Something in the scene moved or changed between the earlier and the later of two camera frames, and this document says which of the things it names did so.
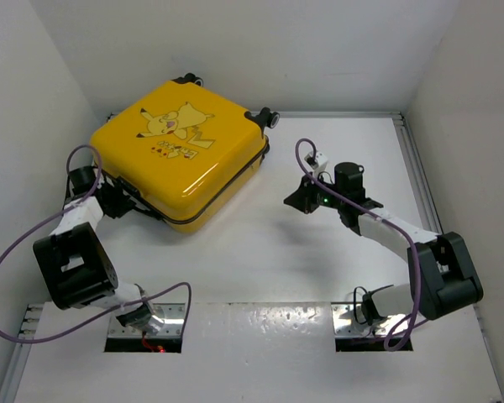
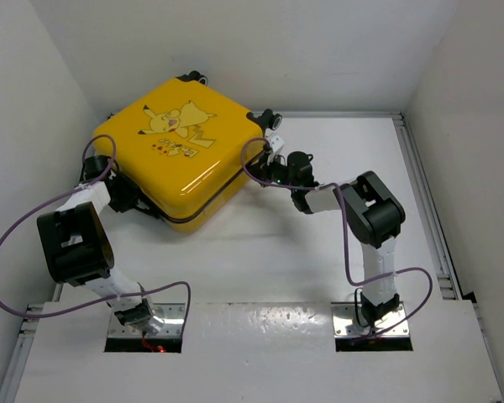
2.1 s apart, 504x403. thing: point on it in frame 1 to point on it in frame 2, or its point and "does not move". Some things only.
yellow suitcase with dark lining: (190, 159) does not move
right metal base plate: (349, 321) does not move
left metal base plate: (167, 320) does not move
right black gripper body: (327, 198) to (275, 172)
